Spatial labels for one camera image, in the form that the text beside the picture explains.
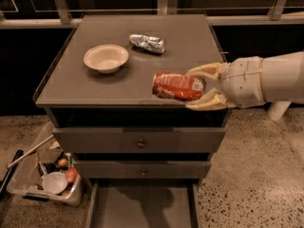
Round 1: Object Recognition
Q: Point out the grey drawer cabinet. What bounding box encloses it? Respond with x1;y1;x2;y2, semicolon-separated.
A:
32;13;245;228

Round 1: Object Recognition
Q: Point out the middle grey drawer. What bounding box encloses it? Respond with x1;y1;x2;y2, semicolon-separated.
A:
74;161;211;179

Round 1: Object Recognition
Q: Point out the open bottom grey drawer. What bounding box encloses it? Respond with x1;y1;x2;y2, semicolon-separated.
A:
85;179;201;228

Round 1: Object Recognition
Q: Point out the white pillar post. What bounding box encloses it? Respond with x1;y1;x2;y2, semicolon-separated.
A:
267;101;291;122

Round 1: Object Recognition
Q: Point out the crumpled silver foil bag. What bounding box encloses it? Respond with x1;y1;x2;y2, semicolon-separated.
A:
129;34;164;54

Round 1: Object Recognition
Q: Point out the dark can in bin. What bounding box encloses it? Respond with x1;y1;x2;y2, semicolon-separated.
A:
38;161;58;179

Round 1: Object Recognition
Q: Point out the red apple in bin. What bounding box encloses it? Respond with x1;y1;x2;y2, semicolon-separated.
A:
66;167;78;183

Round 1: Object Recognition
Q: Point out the beige paper bowl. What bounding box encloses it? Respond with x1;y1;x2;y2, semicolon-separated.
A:
84;45;129;74

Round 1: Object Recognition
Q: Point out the white bowl in bin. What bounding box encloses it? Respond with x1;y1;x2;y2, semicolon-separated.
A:
42;172;68;195

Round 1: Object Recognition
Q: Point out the metal window railing frame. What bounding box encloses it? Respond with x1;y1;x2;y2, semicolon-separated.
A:
0;0;304;29

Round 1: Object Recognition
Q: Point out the orange fruit in bin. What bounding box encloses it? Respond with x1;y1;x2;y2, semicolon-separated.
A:
58;158;68;168

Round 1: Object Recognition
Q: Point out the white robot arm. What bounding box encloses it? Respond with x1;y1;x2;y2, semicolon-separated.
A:
186;51;304;111

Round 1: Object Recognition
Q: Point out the clear plastic storage bin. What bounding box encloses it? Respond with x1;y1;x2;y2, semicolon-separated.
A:
7;121;85;207

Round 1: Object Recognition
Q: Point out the red coke can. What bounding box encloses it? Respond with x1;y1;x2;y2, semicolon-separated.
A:
152;71;205;102

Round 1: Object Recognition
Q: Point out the top grey drawer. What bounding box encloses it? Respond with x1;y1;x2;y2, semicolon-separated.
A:
53;127;225;154

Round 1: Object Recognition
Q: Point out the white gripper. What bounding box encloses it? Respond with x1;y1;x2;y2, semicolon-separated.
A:
185;56;265;111

